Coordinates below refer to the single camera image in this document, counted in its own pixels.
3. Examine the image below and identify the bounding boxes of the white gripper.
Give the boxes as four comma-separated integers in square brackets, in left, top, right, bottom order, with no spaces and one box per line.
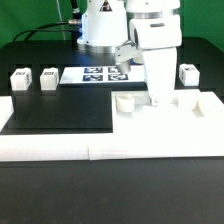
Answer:
[142,47,177,106]

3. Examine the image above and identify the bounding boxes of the white square tabletop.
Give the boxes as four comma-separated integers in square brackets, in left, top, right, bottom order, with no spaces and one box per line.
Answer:
[112,89,224,134]

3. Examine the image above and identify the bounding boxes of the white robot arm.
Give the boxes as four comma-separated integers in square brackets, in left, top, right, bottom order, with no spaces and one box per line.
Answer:
[77,0,182,106]

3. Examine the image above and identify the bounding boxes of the white base AprilTag sheet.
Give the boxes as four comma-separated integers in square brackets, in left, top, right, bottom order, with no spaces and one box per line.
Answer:
[60,65,145,84]

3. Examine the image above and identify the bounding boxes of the white U-shaped obstacle fence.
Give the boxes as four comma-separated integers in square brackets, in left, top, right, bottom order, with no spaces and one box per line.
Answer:
[0,95,224,163]

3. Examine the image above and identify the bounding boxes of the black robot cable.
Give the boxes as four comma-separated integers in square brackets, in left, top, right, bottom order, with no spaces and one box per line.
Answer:
[12,0,83,42]

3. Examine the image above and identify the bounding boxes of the thin light cable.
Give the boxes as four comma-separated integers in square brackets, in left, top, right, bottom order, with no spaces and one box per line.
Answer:
[56,0,66,42]

